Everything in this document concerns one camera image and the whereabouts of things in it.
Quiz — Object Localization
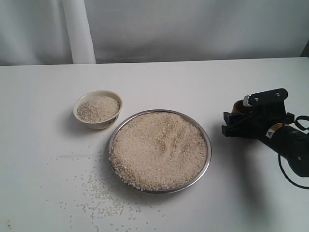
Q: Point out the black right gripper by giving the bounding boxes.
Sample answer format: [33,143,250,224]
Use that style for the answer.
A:
[222,101,295,143]

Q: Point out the white rice grains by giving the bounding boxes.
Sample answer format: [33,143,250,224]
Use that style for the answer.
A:
[77,96,120,123]

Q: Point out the rice pile in plate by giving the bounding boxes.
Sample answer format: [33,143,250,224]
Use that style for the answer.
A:
[109,111,209,193]

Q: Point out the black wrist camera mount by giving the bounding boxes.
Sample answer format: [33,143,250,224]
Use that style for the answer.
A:
[243,88,288,107]

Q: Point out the white backdrop curtain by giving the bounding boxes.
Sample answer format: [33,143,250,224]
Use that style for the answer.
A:
[0,0,309,65]

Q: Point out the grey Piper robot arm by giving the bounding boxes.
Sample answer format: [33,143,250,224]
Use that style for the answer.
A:
[222,100,309,177]

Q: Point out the small cream ceramic bowl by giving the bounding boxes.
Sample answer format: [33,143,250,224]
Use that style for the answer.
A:
[73,90,122,130]

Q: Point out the round metal rice plate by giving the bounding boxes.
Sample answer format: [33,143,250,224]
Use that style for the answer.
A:
[108,109,212,194]

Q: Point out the black camera cable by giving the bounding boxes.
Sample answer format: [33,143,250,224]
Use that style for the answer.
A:
[277,115,309,189]

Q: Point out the spilled rice grains on table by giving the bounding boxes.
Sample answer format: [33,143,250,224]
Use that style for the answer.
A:
[45,145,169,229]

